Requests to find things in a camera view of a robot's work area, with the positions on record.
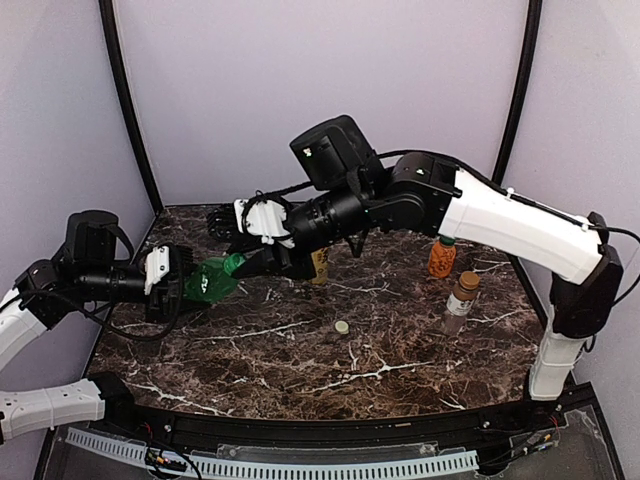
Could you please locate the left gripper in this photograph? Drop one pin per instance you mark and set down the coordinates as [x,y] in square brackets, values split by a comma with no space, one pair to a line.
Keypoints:
[170,284]

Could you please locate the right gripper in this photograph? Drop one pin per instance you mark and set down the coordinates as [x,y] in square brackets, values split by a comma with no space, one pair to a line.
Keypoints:
[279,245]

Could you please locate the green plastic bottle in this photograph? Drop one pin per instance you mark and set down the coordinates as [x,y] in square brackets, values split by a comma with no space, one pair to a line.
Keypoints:
[209,283]

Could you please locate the yellow tea bottle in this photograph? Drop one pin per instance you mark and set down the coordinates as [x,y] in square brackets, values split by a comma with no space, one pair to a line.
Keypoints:
[320,259]

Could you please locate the pale green bottle cap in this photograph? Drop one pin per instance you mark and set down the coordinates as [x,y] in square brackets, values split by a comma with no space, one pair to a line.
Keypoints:
[342,327]

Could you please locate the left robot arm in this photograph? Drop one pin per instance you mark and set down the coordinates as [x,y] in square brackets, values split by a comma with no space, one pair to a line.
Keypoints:
[95,269]

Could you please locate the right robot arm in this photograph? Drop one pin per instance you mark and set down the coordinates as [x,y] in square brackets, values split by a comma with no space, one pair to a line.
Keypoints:
[435,195]

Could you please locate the orange juice bottle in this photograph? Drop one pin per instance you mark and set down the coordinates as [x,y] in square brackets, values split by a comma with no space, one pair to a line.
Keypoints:
[442,257]

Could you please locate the brown coffee bottle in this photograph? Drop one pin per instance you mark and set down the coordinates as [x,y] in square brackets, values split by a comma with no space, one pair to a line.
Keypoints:
[460,302]

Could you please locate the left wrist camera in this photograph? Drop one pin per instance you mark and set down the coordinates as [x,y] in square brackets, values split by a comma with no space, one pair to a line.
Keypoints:
[156,267]

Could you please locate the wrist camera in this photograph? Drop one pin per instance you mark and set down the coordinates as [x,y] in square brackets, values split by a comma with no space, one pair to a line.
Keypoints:
[156,267]
[264,220]

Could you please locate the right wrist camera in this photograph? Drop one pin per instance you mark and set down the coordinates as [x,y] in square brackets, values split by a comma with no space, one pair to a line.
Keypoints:
[264,220]

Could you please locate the left black frame post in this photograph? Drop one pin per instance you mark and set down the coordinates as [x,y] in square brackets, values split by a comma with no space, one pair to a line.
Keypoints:
[125,99]

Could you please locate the black frame post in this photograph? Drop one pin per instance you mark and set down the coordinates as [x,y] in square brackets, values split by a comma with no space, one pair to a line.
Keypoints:
[125,99]
[521,83]

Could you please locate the white slotted cable duct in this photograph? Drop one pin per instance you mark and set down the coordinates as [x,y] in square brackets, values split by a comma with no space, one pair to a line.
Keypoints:
[410,461]

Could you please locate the black front rail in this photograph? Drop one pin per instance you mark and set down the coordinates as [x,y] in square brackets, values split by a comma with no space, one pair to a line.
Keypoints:
[476,427]

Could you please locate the right black frame post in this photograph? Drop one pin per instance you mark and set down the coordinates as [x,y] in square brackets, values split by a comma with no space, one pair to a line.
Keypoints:
[521,83]

